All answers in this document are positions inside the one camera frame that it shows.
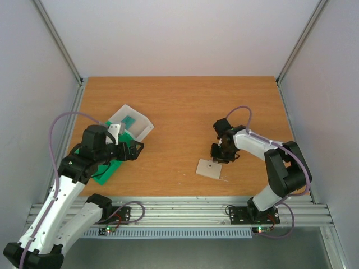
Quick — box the translucent white plastic box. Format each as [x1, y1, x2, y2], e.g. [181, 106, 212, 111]
[108, 104, 154, 142]

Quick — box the aluminium corner post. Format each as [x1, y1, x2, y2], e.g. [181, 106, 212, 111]
[31, 0, 83, 85]
[275, 0, 329, 87]

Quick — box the grey slotted cable duct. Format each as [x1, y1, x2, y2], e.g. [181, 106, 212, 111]
[82, 227, 252, 240]

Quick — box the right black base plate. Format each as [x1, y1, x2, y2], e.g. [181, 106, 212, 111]
[225, 205, 280, 225]

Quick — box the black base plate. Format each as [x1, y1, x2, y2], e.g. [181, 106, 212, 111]
[96, 206, 131, 225]
[225, 205, 280, 225]

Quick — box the left small circuit board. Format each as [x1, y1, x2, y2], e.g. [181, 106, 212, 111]
[98, 226, 116, 236]

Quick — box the teal card in box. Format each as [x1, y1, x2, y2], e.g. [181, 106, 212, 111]
[121, 115, 136, 129]

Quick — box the aluminium front rail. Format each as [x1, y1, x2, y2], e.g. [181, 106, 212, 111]
[110, 196, 334, 227]

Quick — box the small circuit board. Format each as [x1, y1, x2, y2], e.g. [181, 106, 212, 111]
[252, 226, 273, 234]
[98, 226, 116, 236]

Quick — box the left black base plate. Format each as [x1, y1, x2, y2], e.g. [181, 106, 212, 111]
[96, 206, 131, 225]

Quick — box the right small circuit board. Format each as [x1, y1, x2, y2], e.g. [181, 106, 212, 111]
[252, 226, 273, 234]

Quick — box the right aluminium corner post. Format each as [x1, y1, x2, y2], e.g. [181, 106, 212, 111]
[275, 0, 329, 87]

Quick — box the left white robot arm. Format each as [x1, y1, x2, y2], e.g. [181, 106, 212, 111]
[3, 124, 144, 268]

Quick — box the beige card holder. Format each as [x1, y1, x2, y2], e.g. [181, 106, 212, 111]
[196, 159, 222, 180]

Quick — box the left aluminium corner post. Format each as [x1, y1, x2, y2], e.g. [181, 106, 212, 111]
[31, 0, 83, 85]

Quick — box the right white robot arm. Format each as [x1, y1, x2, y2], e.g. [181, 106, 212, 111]
[210, 118, 312, 223]

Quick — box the green plastic tray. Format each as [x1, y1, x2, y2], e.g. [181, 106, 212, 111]
[65, 124, 132, 184]

